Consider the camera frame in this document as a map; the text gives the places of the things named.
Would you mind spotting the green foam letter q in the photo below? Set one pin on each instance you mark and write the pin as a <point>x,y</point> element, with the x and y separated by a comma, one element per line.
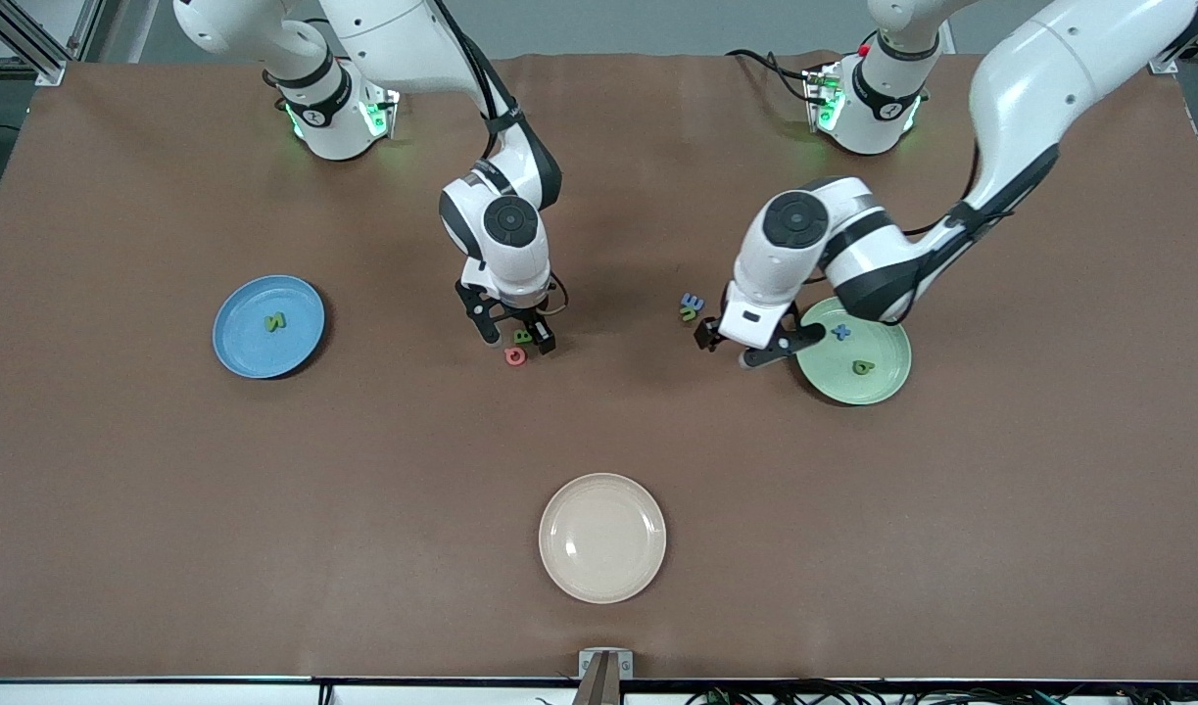
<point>863,368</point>

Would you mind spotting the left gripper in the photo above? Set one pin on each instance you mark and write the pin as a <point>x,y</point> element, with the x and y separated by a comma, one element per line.
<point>704,336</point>

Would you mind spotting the blue plate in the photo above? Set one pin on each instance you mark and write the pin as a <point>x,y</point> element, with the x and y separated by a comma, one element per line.
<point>251,343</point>

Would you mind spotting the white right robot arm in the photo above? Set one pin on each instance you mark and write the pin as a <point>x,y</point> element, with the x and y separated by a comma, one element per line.
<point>505,225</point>

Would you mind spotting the brown table mat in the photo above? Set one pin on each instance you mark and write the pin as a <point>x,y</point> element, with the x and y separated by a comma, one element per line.
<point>598,441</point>

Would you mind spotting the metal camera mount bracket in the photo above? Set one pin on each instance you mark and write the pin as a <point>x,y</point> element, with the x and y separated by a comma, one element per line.
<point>604,666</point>

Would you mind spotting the green plate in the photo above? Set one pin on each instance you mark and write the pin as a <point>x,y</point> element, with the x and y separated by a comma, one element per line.
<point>873,343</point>

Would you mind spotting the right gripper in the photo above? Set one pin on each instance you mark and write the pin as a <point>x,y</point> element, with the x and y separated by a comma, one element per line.
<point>526,316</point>

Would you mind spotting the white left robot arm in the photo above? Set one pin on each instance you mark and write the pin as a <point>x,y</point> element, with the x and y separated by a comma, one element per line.
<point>794,220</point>

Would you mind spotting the green foam letter N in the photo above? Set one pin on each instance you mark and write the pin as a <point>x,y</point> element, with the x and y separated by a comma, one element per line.
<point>276,321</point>

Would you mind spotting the red foam letter Q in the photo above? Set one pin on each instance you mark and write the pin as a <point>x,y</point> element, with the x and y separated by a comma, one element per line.
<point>508,357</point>

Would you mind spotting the aluminium frame profile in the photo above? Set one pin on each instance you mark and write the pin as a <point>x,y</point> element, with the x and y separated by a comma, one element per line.
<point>1165,67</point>
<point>50,70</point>

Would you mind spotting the beige plate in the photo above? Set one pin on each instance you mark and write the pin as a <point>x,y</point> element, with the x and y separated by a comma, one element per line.
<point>602,539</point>

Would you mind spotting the blue foam letter m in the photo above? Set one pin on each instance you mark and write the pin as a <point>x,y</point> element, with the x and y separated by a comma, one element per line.
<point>692,301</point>

